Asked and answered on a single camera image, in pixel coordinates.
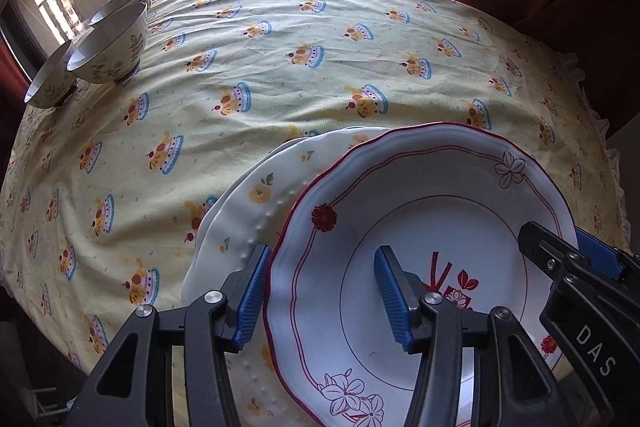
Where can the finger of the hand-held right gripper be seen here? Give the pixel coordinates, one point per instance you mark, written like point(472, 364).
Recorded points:
point(597, 252)
point(542, 247)

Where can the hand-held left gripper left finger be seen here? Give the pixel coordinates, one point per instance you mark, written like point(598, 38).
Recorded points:
point(252, 302)

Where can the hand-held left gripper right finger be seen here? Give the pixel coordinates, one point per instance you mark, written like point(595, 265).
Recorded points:
point(390, 297)

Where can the white red-patterned plate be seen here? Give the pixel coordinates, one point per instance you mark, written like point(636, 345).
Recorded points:
point(475, 217)

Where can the white beaded yellow-flower plate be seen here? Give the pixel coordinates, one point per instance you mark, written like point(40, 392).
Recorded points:
point(265, 217)

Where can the yellow printed tablecloth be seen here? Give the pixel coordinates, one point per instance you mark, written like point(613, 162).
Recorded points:
point(300, 82)

